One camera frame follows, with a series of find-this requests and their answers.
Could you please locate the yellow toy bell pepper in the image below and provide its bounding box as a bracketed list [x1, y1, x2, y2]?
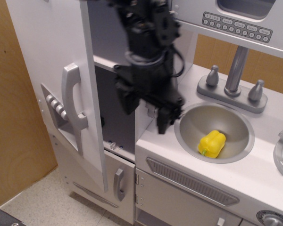
[198, 130, 226, 158]

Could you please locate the toy microwave with keypad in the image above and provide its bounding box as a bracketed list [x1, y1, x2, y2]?
[171, 0, 283, 58]

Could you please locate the silver ice dispenser panel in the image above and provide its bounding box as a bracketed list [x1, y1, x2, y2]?
[41, 84, 83, 156]

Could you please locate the silver faucet spout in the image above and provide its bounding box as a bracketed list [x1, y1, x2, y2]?
[225, 46, 249, 97]

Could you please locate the silver faucet base plate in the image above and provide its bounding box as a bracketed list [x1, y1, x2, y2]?
[197, 75, 268, 113]

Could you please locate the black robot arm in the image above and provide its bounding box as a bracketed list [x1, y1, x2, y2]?
[108, 0, 185, 134]

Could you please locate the silver toy wall phone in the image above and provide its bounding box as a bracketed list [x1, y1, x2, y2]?
[145, 102, 159, 119]

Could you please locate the silver round sink basin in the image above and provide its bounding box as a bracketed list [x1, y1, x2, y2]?
[175, 103, 255, 164]

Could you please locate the dark case corner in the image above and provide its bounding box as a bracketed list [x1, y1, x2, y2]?
[0, 209, 26, 226]

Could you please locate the white fridge door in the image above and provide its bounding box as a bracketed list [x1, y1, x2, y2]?
[7, 0, 108, 192]
[50, 135, 135, 224]

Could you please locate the brown wooden board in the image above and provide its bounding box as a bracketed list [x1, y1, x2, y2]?
[0, 0, 57, 206]

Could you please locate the silver fridge door handle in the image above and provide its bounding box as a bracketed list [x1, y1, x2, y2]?
[113, 168, 125, 202]
[61, 63, 88, 131]

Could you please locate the silver oven dial knob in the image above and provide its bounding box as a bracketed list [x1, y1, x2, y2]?
[257, 210, 283, 226]

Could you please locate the white oven door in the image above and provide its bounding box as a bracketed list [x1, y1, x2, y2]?
[135, 169, 242, 226]

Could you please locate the silver right faucet knob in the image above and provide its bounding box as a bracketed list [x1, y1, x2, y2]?
[248, 80, 265, 101]

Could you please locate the silver left faucet knob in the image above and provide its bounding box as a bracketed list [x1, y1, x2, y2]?
[206, 65, 219, 86]

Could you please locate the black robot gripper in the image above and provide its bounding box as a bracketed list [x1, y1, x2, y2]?
[114, 58, 185, 134]

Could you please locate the silver faucet knob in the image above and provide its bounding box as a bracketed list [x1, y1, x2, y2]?
[206, 65, 219, 86]
[248, 80, 265, 101]

